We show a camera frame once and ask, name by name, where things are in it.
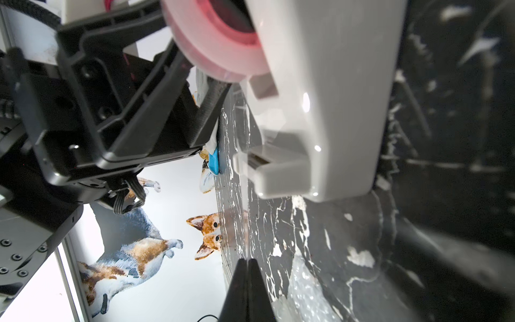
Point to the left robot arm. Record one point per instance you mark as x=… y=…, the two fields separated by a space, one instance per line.
x=31 y=230

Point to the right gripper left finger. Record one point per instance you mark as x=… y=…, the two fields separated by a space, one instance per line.
x=236 y=302

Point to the grey tape dispenser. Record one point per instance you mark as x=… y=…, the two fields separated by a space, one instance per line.
x=317 y=77

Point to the grey work glove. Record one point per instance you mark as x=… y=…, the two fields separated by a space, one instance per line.
x=213 y=152

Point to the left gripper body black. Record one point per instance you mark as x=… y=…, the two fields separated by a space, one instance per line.
x=47 y=157

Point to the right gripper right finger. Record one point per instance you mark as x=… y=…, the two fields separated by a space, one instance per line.
x=259 y=308

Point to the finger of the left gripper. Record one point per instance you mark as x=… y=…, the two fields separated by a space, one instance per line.
x=131 y=109
x=197 y=123

